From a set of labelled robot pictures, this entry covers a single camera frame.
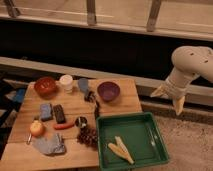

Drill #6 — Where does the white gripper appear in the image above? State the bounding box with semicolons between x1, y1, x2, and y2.
151;69;197;115

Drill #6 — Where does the purple bowl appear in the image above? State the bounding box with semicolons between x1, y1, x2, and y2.
97;81;120;102

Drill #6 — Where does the green plastic tray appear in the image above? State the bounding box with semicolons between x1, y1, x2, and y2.
96;112;169;171

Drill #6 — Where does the bunch of dark grapes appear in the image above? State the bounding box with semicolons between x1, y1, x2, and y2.
77;127;98;149

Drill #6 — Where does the black knife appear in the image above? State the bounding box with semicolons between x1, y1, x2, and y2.
94;100;100;119

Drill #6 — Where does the blue-grey cup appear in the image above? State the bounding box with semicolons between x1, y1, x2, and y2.
78;78;89;93

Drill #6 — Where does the white plastic cup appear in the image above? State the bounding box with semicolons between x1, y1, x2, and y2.
59;74;73;93

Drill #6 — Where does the grey-blue cloth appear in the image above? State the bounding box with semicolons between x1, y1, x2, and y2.
33;133;66;156

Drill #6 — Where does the small dark round can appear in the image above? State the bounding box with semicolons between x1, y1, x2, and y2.
75;116;87;128

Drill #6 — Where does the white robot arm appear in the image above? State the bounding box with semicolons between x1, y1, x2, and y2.
151;46;213;115

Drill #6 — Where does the blue sponge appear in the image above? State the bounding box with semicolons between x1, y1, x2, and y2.
40;103;53;121

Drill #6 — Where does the red bowl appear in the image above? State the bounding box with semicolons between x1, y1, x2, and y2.
34;77;57;99

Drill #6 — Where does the black eraser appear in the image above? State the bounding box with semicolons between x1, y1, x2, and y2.
53;104;66;124

